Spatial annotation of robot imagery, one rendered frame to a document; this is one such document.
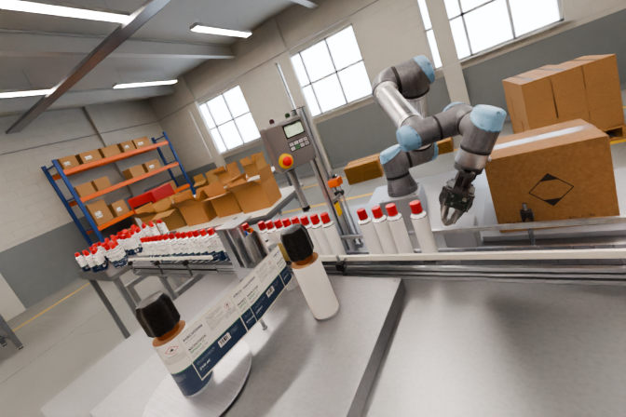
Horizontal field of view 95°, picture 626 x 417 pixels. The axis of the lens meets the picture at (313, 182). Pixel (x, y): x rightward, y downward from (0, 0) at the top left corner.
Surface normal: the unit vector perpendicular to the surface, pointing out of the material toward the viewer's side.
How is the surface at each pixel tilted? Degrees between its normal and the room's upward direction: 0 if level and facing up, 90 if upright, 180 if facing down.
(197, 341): 90
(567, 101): 90
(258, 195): 90
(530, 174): 90
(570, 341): 0
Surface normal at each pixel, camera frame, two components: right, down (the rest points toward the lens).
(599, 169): -0.44, 0.37
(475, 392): -0.36, -0.91
